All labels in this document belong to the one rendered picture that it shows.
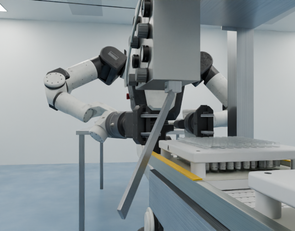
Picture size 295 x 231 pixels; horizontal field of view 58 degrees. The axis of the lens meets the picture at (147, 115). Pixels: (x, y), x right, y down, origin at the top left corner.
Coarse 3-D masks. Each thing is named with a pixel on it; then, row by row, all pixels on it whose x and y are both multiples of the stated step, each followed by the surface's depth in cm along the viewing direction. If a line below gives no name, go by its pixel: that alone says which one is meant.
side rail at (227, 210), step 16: (160, 160) 61; (176, 176) 50; (192, 192) 42; (208, 192) 36; (224, 192) 35; (208, 208) 36; (224, 208) 32; (240, 208) 29; (224, 224) 32; (240, 224) 28; (256, 224) 26; (272, 224) 25
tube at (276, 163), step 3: (273, 144) 55; (276, 144) 55; (279, 144) 55; (273, 162) 55; (276, 162) 55; (279, 162) 55; (273, 165) 55; (276, 165) 55; (279, 165) 55; (273, 168) 55; (276, 168) 55; (279, 168) 55
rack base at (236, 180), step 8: (176, 160) 66; (184, 168) 56; (280, 168) 56; (288, 168) 56; (208, 176) 48; (216, 176) 48; (224, 176) 48; (232, 176) 49; (240, 176) 49; (216, 184) 48; (224, 184) 48; (232, 184) 48; (240, 184) 49
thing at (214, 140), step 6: (192, 138) 64; (198, 138) 64; (204, 138) 65; (210, 138) 65; (216, 138) 64; (222, 138) 65; (228, 138) 64; (234, 138) 64; (240, 138) 65; (246, 138) 64; (210, 144) 54; (234, 144) 55; (234, 162) 55; (210, 168) 54; (234, 168) 55
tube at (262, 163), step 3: (258, 144) 55; (261, 144) 54; (264, 144) 54; (258, 147) 55; (261, 147) 54; (264, 147) 54; (258, 162) 55; (261, 162) 54; (264, 162) 54; (258, 165) 55; (261, 165) 54; (264, 165) 54; (258, 168) 55; (261, 168) 54; (264, 168) 54
